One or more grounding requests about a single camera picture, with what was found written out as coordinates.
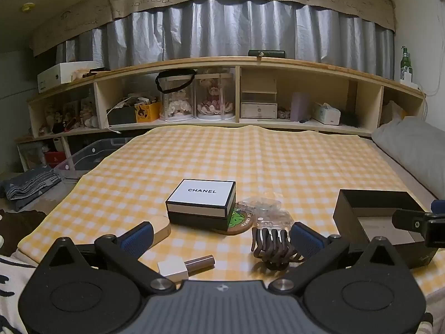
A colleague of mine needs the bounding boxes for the yellow checked blanket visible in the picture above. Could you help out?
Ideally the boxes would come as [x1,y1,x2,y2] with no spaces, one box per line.
[17,125,445,300]

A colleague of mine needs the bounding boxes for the yellow cartoon box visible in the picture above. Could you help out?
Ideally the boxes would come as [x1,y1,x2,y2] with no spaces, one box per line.
[135,102,162,123]

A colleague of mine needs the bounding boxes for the white and black gift box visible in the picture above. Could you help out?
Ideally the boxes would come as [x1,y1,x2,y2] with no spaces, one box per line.
[165,179,237,232]

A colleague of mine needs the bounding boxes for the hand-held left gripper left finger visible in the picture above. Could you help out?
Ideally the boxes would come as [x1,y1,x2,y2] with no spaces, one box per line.
[38,222,176,293]

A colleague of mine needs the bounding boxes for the red box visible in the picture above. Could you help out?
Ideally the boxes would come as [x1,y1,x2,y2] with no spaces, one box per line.
[44,151,66,168]

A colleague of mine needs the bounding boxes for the cork coaster green cartoon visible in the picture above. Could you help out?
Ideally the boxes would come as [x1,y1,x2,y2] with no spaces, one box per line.
[214,202,258,236]

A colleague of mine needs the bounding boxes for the white plastic bag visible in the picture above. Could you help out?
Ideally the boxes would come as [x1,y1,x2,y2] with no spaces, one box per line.
[380,100,407,126]

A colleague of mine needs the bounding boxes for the small cream drawer unit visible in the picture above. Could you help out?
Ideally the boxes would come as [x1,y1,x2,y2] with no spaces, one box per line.
[241,77,278,119]

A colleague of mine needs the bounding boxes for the grey curtain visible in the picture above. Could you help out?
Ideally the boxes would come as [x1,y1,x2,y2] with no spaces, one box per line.
[56,0,395,80]

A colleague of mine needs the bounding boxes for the brown tube white square cap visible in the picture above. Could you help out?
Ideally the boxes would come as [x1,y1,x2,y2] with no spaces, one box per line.
[157,255,216,282]

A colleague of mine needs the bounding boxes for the folded blue clothes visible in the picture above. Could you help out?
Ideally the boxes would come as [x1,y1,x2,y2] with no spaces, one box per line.
[3,167,62,211]

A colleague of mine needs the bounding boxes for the clear plastic storage bin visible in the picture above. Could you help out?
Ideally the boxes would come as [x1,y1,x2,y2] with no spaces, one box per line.
[54,137,134,183]

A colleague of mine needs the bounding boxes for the white tissue box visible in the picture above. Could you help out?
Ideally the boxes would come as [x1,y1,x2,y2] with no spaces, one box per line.
[311,102,341,125]

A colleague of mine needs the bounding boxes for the cluster of small figurines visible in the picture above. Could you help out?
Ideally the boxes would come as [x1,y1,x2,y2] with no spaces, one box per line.
[40,99,95,134]

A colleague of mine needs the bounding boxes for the black headband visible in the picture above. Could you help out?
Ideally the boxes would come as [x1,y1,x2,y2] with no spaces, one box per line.
[155,69,197,94]

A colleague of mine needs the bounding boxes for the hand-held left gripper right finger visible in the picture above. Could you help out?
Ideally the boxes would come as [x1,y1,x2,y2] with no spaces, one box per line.
[269,222,406,293]

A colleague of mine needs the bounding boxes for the long wooden shelf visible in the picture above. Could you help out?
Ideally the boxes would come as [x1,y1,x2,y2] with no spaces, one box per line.
[14,57,427,171]

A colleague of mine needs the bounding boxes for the white flat box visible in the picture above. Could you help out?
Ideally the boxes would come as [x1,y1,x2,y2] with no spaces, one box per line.
[37,62,101,94]

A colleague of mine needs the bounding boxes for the dark brown hair claw clip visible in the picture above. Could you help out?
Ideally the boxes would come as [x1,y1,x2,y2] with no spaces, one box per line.
[250,227,306,271]

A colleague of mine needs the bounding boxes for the green glass bottle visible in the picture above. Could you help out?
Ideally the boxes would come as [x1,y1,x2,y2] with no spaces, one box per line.
[400,46,413,80]

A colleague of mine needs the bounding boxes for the dark green box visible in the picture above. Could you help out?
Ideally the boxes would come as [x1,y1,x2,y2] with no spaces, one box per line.
[108,106,137,125]

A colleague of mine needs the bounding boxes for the white cable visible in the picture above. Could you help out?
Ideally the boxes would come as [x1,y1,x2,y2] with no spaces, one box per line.
[419,83,445,121]

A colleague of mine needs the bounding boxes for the clear plastic case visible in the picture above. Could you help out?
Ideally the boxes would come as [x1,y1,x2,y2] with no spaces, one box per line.
[238,197,295,232]

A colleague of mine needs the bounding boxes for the clear doll display case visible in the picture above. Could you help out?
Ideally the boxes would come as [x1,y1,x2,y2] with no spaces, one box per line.
[159,73,196,122]
[195,73,236,121]

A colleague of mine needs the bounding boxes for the grey pillow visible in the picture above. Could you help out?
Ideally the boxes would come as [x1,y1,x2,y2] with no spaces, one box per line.
[371,116,445,197]

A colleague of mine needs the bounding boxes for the dark green case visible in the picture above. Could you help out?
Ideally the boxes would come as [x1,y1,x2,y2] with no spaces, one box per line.
[248,49,286,58]

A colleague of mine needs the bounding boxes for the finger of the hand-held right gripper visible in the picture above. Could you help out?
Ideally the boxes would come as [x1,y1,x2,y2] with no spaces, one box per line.
[392,209,427,232]

